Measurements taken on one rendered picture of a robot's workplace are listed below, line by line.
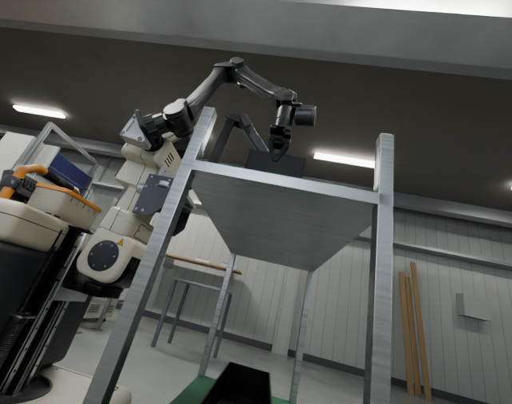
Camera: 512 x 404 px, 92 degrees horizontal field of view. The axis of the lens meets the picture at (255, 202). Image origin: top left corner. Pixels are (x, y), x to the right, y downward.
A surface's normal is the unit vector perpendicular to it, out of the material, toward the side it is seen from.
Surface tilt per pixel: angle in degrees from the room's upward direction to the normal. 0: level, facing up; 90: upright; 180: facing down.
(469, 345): 90
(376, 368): 90
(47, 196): 92
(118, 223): 90
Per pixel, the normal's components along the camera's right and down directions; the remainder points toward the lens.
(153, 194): -0.04, -0.40
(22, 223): 0.97, 0.19
